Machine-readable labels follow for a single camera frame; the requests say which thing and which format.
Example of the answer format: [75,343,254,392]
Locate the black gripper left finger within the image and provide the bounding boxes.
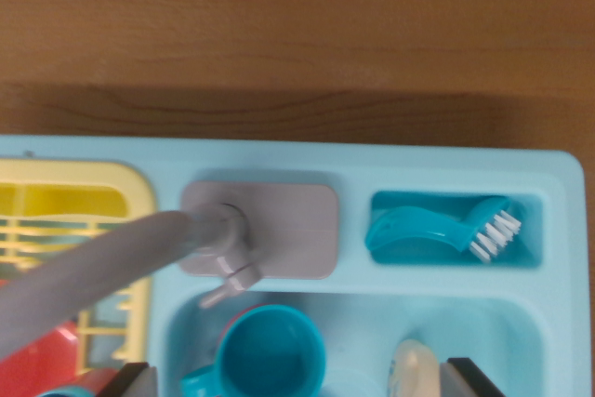
[97,362,158,397]

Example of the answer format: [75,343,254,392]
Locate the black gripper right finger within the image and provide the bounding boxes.
[439,357,506,397]

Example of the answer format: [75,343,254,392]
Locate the cream detergent bottle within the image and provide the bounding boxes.
[388,339,441,397]

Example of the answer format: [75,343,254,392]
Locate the light blue toy sink unit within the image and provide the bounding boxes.
[0,134,586,397]

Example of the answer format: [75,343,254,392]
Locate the red plate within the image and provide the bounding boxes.
[0,317,83,397]

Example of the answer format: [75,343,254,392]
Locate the grey toy faucet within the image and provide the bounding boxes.
[0,201,261,365]

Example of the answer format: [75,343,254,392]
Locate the teal dish brush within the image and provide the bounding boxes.
[364,195,522,262]

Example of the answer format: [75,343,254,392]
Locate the yellow dish rack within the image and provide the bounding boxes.
[0,159,158,370]

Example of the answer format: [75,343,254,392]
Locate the teal cup without handle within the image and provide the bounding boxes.
[44,385,89,397]

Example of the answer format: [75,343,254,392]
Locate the teal cup with handle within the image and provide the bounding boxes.
[180,304,326,397]

